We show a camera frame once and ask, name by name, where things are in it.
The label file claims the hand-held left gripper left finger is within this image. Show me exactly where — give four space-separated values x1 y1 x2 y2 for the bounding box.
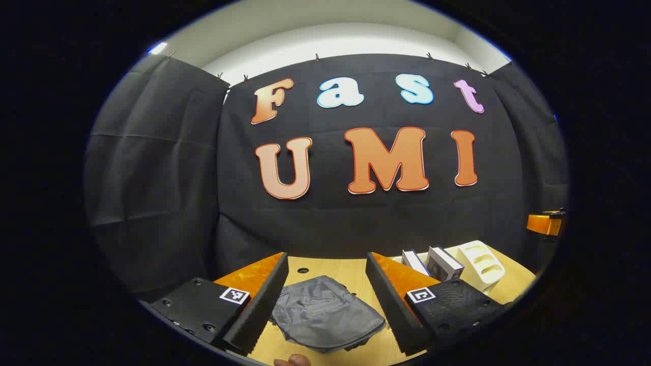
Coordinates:
147 252 289 356

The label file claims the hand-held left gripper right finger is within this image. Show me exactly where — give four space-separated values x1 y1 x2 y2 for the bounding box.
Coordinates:
366 252 510 356

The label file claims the blue cover book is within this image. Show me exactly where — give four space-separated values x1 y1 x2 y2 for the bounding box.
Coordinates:
402 250 431 277

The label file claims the grey cover book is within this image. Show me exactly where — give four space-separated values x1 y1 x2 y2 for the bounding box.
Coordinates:
426 247 465 282

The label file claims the grey schoolbag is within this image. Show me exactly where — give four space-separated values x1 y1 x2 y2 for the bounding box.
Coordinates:
270 276 387 354

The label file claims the white bookshelf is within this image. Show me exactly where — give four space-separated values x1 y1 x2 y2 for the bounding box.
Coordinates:
392 240 506 295

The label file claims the black backdrop cloth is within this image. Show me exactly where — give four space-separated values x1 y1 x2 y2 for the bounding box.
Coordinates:
84 53 569 300

